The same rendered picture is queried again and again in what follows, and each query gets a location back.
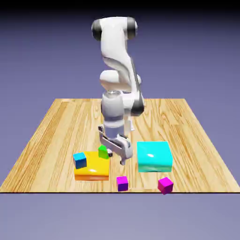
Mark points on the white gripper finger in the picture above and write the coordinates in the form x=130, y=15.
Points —
x=123, y=161
x=110, y=154

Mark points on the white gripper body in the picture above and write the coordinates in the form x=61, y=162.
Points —
x=122, y=148

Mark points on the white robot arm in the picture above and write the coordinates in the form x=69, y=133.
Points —
x=114, y=56

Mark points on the small green cube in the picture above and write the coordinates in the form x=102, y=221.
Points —
x=103, y=152

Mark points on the small magenta cube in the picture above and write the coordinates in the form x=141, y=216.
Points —
x=122, y=183
x=165, y=185

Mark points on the small blue cube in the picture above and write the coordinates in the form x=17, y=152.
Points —
x=80, y=160

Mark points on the large yellow box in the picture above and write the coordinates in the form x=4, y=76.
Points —
x=95, y=167

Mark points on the large cyan box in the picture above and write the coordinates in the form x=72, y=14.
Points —
x=154, y=157

